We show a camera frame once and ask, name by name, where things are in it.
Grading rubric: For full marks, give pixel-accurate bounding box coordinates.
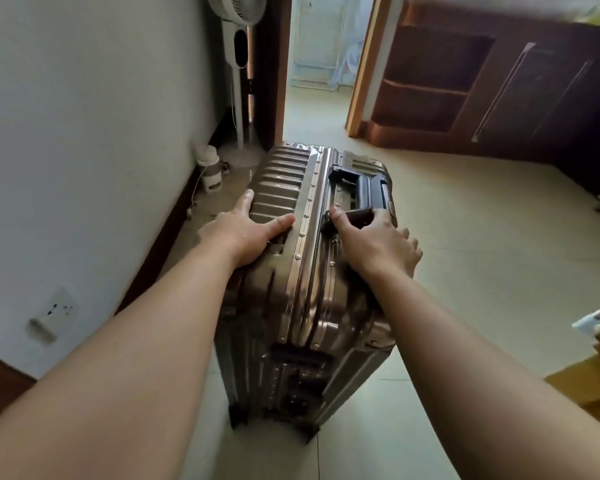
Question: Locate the dark brown wooden cabinet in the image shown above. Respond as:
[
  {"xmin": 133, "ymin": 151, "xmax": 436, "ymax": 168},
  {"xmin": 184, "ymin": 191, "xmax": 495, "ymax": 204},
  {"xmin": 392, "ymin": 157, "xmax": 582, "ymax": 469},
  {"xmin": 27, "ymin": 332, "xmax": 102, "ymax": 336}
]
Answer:
[{"xmin": 362, "ymin": 2, "xmax": 600, "ymax": 195}]

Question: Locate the dark brown room door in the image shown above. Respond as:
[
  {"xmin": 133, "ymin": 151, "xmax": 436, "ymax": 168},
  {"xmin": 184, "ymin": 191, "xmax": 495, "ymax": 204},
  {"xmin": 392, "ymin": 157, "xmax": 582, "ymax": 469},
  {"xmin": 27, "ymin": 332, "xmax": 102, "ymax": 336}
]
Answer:
[{"xmin": 252, "ymin": 0, "xmax": 295, "ymax": 151}]

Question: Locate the person's left forearm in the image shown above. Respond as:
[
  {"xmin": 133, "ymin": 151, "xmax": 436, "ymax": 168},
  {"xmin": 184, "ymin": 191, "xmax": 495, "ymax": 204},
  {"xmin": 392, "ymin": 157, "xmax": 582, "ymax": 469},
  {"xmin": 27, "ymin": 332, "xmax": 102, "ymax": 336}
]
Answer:
[{"xmin": 0, "ymin": 239, "xmax": 241, "ymax": 480}]

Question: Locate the white cabinet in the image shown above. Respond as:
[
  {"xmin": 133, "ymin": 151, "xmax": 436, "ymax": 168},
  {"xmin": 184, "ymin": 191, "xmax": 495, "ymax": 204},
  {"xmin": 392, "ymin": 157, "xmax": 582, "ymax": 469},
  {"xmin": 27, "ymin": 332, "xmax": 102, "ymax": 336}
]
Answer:
[{"xmin": 289, "ymin": 0, "xmax": 347, "ymax": 91}]

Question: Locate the gold hard-shell suitcase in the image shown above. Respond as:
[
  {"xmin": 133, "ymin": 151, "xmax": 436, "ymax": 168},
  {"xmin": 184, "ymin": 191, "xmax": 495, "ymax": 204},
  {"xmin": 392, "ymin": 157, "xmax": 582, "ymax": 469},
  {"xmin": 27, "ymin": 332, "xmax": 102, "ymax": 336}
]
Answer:
[{"xmin": 213, "ymin": 143, "xmax": 399, "ymax": 445}]

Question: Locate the small white jar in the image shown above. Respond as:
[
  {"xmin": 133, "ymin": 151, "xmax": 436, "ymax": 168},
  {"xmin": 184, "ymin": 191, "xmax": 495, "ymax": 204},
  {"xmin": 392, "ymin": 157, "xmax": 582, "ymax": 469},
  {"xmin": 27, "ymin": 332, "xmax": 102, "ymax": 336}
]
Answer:
[{"xmin": 195, "ymin": 144, "xmax": 229, "ymax": 195}]

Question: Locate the white standing fan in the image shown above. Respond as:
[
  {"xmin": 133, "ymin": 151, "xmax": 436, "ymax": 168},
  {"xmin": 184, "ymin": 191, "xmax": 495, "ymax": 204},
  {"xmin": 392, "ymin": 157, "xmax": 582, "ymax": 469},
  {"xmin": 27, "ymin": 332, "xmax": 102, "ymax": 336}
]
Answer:
[{"xmin": 205, "ymin": 0, "xmax": 269, "ymax": 169}]

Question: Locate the person's right hand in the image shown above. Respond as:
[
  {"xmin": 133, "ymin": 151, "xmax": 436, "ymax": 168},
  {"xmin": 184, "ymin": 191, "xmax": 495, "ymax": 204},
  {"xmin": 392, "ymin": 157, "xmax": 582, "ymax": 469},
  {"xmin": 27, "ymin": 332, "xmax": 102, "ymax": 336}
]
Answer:
[{"xmin": 328, "ymin": 204, "xmax": 424, "ymax": 281}]

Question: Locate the white wall socket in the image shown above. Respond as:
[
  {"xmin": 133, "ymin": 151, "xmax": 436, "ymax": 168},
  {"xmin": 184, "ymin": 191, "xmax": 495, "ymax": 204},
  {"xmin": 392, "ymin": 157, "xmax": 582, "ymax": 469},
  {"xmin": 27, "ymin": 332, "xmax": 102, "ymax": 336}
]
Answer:
[{"xmin": 29, "ymin": 287, "xmax": 80, "ymax": 344}]

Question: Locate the wooden door frame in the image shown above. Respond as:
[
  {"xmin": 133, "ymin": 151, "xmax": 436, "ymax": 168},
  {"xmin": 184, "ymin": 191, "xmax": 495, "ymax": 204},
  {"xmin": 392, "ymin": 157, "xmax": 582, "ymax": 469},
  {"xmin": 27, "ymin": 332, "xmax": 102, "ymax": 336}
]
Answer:
[{"xmin": 345, "ymin": 0, "xmax": 396, "ymax": 139}]

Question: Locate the yellow wooden furniture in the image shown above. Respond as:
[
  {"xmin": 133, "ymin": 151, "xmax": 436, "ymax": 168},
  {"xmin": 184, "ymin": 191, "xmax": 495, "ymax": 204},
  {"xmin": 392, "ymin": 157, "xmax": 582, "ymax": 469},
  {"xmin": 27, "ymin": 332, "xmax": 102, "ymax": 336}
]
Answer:
[{"xmin": 545, "ymin": 354, "xmax": 600, "ymax": 437}]

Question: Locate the person's left hand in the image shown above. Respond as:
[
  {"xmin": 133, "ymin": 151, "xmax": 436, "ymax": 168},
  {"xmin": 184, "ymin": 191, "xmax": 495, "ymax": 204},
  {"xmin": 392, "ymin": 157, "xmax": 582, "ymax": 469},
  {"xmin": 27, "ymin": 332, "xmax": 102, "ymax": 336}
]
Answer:
[{"xmin": 197, "ymin": 189, "xmax": 297, "ymax": 269}]

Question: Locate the person's right forearm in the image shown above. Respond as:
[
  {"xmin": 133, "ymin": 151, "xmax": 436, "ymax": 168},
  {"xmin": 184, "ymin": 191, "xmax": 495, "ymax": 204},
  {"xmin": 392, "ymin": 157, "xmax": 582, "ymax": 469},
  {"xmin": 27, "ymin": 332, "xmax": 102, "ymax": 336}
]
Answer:
[{"xmin": 365, "ymin": 269, "xmax": 600, "ymax": 480}]

